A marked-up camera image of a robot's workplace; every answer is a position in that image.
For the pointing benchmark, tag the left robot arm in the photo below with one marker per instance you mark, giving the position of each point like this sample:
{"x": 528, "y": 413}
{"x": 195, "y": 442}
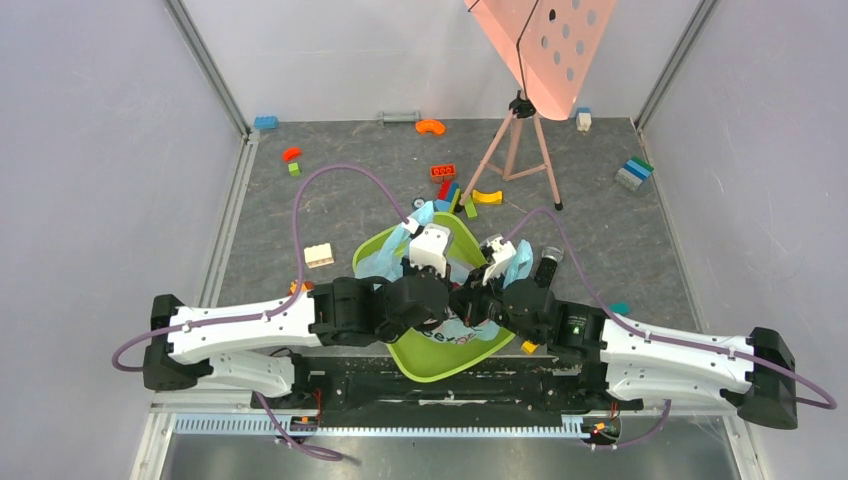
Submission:
{"x": 221, "y": 344}

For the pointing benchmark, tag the grey blue green brick stack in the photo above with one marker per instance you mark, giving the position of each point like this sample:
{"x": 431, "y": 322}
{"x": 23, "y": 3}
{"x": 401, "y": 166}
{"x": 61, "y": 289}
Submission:
{"x": 633, "y": 173}

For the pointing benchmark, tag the red semicircle toy block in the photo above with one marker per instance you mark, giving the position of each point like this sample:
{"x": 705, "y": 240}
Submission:
{"x": 291, "y": 154}

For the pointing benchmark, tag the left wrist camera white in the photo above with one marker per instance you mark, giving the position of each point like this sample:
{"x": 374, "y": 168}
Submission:
{"x": 428, "y": 247}

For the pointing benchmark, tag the orange toy brick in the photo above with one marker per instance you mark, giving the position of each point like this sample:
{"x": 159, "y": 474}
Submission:
{"x": 442, "y": 173}

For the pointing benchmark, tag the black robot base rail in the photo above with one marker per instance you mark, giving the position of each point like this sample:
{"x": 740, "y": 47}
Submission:
{"x": 497, "y": 392}

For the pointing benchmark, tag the yellow arch toy block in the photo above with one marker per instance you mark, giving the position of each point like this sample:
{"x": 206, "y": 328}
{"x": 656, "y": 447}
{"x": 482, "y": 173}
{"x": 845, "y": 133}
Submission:
{"x": 487, "y": 198}

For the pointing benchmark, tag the white blue small brick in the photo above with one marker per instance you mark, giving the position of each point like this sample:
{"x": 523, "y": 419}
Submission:
{"x": 583, "y": 119}

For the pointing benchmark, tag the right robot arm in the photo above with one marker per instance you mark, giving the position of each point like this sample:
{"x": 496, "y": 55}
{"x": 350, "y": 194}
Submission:
{"x": 631, "y": 361}

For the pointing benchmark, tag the yellow red toy car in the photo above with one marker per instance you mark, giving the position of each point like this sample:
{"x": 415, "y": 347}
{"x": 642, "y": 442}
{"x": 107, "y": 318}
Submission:
{"x": 304, "y": 286}

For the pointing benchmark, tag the white toy brick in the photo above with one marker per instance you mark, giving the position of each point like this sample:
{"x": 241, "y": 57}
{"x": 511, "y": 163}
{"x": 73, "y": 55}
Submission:
{"x": 318, "y": 255}

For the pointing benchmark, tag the grey metal handle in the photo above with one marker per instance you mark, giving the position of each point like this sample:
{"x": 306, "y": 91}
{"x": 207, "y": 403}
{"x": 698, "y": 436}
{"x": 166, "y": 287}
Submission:
{"x": 398, "y": 117}

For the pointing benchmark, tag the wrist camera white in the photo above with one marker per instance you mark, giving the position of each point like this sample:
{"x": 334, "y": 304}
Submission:
{"x": 428, "y": 247}
{"x": 498, "y": 254}

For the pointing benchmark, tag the pink perforated board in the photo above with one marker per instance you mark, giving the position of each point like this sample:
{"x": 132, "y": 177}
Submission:
{"x": 548, "y": 45}

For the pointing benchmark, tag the green flat toy block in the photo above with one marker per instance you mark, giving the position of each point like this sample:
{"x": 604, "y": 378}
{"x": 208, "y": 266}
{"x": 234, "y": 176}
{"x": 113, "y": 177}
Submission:
{"x": 470, "y": 209}

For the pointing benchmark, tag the orange arch toy block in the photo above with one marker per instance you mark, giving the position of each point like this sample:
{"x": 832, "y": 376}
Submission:
{"x": 431, "y": 127}

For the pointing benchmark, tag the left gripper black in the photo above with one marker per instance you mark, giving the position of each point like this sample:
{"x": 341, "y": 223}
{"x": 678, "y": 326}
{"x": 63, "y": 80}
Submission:
{"x": 411, "y": 270}

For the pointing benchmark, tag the red blue toy brick stack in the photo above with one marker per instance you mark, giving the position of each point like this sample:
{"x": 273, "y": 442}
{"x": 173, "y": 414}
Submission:
{"x": 447, "y": 198}

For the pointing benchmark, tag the light blue printed plastic bag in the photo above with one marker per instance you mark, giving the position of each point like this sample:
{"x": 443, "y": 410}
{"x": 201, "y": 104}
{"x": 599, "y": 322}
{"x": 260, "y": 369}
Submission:
{"x": 386, "y": 262}

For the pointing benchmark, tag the teal toy cube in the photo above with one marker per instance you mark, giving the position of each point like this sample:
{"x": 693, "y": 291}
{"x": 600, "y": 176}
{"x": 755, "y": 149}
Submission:
{"x": 620, "y": 308}

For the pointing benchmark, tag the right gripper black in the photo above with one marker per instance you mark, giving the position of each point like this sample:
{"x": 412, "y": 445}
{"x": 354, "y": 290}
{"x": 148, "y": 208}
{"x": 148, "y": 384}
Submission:
{"x": 478, "y": 279}

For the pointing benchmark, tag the lime green plastic tray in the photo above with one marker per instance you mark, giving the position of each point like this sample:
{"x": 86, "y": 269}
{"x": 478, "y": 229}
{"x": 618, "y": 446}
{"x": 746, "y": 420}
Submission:
{"x": 421, "y": 359}

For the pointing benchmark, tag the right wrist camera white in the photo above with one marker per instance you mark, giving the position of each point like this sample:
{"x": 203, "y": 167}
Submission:
{"x": 498, "y": 254}

